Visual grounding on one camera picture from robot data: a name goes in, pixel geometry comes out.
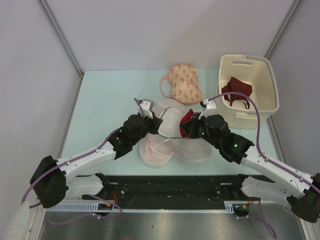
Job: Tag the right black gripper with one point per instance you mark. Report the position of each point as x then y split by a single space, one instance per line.
191 125

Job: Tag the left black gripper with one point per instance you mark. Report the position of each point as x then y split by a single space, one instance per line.
154 123

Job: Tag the grey trimmed mesh laundry bag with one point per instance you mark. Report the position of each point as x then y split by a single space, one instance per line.
188 150

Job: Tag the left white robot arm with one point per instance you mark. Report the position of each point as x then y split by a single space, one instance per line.
51 179

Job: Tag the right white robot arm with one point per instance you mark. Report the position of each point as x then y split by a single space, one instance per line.
301 190

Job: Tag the pink mesh bag front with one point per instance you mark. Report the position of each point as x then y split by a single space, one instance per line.
156 151

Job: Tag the pink mesh bag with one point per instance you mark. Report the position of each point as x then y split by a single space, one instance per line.
165 103
156 151

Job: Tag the pink mesh bag middle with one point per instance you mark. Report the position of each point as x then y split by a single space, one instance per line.
165 103

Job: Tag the floral orange laundry bag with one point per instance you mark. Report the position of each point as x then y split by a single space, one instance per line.
184 82

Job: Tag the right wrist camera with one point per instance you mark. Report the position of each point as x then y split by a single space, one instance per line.
209 108

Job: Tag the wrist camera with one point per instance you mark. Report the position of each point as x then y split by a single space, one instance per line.
209 108
145 107

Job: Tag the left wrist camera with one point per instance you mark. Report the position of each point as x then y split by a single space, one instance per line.
145 107

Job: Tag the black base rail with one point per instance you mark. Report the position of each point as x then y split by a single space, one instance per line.
184 187

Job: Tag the white slotted cable duct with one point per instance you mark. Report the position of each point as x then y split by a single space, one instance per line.
154 206

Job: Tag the right aluminium frame post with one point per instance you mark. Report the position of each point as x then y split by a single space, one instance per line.
293 9

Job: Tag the aluminium frame post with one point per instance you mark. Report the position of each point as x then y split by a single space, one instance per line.
293 9
50 16

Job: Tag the left aluminium frame post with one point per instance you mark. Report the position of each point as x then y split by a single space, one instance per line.
50 16

